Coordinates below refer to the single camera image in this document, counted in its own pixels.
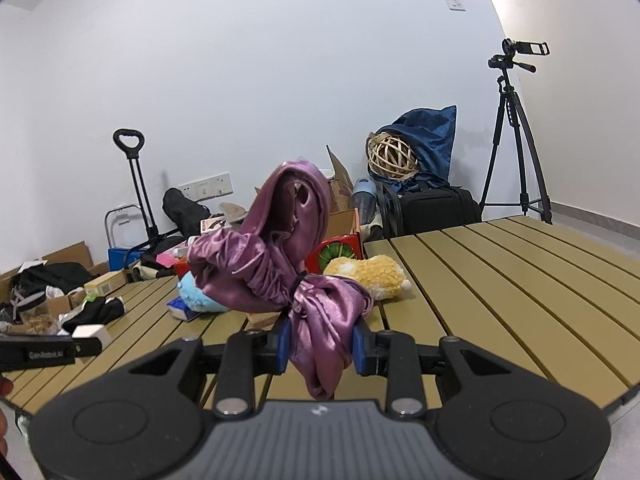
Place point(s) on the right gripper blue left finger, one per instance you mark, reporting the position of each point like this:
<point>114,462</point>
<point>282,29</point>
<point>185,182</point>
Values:
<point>245,356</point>

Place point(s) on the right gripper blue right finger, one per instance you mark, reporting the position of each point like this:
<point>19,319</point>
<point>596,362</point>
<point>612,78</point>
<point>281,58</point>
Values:
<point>396,357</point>

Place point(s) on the light blue plush toy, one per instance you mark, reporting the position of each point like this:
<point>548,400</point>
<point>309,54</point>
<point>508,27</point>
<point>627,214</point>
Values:
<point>195,299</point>

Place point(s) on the yellow plush toy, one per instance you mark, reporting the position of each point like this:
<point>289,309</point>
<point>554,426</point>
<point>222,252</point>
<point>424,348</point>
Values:
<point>381,275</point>

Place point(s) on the purple satin cloth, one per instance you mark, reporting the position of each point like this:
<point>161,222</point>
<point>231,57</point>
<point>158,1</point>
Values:
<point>261,267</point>

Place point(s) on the black sock pair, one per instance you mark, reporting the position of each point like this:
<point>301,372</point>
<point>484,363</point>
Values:
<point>99,311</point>

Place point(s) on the red cardboard fruit tray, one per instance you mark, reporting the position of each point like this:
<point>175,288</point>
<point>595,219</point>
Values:
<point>342,246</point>

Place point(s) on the pink plastic package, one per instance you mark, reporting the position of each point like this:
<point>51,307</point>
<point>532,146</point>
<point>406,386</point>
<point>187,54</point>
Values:
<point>171,257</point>

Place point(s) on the blue plastic crate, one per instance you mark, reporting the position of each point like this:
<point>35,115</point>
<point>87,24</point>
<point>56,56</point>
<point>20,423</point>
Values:
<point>118,258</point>

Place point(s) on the tan folding camp table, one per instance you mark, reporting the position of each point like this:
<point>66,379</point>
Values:
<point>544,297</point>

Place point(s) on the black suitcase bag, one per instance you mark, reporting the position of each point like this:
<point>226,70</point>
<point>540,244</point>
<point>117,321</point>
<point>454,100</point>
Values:
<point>426,210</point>

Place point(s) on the black folding hand trolley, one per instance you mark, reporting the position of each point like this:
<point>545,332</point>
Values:
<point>131,142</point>

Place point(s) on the black fabric bag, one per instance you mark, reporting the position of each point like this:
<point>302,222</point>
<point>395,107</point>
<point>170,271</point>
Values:
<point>185,213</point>

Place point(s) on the blue grey handheld vacuum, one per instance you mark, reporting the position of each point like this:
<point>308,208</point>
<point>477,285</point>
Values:
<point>365,200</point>

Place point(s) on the woven rattan ball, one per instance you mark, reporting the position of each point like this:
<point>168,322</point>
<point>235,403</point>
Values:
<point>391,157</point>

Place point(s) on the dark blue velvet cloth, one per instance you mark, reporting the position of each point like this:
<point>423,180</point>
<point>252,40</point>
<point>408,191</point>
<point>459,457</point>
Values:
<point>430,134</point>

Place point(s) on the white wall socket strip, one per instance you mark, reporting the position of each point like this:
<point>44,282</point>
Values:
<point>207,188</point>

